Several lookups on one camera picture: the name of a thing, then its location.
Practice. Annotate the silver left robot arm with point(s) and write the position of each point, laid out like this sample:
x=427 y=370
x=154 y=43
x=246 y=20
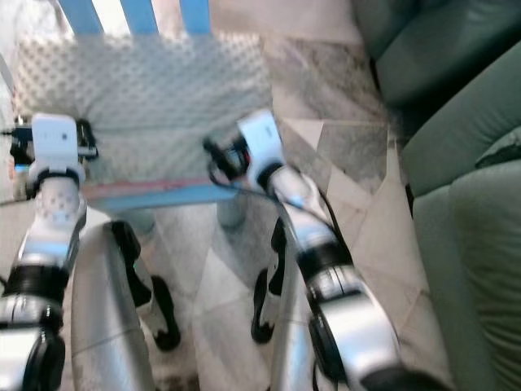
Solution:
x=49 y=236

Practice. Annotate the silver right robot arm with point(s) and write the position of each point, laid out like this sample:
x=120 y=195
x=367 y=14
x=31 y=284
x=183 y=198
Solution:
x=334 y=285

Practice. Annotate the dark green sofa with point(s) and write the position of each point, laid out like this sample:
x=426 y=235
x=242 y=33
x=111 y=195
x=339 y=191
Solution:
x=464 y=228

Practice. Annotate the white dotted pillow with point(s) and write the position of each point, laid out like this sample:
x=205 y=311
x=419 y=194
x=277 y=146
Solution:
x=146 y=90

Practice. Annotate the silver robot leg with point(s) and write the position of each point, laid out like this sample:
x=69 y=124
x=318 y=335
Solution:
x=285 y=309
x=114 y=301

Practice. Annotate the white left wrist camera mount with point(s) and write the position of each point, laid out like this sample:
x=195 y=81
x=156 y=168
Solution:
x=55 y=140

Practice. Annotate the light blue wooden chair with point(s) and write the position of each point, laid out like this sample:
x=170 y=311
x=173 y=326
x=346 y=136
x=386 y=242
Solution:
x=171 y=194

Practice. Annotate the silver right robot leg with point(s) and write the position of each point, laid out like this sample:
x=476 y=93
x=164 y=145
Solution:
x=285 y=309

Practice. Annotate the silver left robot leg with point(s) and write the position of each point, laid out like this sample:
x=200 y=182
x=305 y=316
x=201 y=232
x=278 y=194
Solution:
x=114 y=301

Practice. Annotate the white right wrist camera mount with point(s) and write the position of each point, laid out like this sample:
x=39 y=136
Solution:
x=262 y=134

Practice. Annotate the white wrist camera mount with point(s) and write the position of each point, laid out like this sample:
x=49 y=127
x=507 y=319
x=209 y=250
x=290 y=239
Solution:
x=55 y=140
x=262 y=134

